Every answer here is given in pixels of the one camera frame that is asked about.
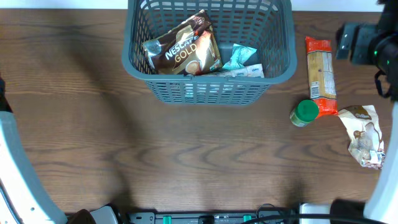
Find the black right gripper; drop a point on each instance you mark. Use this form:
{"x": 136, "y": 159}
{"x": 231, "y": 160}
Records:
{"x": 344, "y": 42}

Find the green lid jar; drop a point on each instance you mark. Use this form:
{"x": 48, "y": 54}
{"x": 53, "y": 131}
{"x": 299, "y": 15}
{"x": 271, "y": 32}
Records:
{"x": 305, "y": 112}

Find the white tissue multipack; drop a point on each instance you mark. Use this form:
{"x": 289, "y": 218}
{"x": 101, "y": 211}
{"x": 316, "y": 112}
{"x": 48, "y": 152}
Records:
{"x": 253, "y": 71}

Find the teal snack packet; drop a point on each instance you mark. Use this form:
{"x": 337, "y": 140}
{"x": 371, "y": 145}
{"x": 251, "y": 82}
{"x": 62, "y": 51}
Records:
{"x": 240, "y": 54}

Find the brown Nescafe Gold pouch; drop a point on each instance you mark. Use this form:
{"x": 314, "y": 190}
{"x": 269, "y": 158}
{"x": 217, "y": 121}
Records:
{"x": 188, "y": 49}

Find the orange pasta package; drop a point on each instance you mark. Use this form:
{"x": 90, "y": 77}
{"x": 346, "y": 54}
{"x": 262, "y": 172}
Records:
{"x": 321, "y": 76}

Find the grey plastic basket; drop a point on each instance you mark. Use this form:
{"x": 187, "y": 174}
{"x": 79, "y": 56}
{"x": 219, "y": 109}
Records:
{"x": 266, "y": 26}

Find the beige brown snack bag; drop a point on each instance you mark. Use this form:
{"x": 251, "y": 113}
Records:
{"x": 362, "y": 126}

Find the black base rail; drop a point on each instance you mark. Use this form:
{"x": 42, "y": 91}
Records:
{"x": 201, "y": 218}

